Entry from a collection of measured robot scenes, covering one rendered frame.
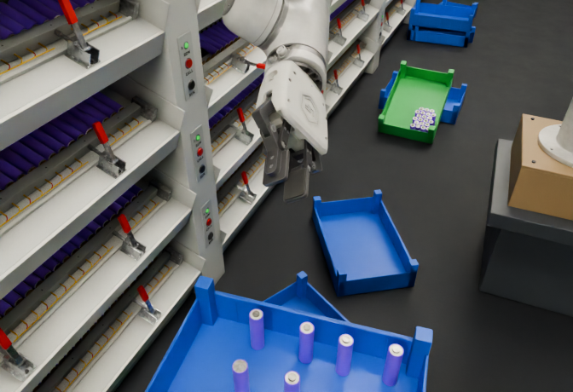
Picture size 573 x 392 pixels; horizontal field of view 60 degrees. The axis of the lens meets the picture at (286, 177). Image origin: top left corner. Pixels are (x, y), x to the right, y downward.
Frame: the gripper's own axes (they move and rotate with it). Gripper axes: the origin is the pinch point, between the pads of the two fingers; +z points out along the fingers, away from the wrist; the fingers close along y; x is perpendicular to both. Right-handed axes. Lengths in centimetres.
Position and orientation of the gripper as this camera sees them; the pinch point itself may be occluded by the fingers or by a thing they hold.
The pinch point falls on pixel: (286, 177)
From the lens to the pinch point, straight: 58.2
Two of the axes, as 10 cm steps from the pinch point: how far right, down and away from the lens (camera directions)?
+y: 5.8, 4.9, 6.5
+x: -8.1, 2.8, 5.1
